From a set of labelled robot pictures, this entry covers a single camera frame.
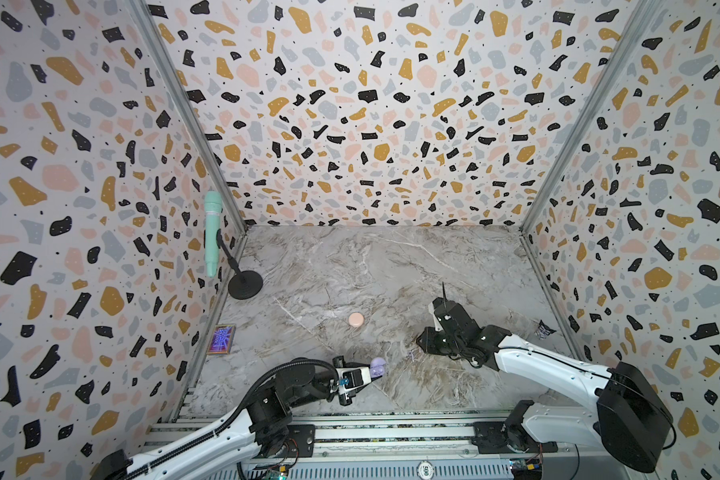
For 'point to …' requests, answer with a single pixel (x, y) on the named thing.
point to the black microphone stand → (245, 285)
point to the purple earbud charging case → (377, 367)
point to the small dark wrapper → (544, 331)
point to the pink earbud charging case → (356, 319)
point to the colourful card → (221, 339)
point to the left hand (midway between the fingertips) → (381, 366)
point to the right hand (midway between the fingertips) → (416, 337)
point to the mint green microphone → (212, 211)
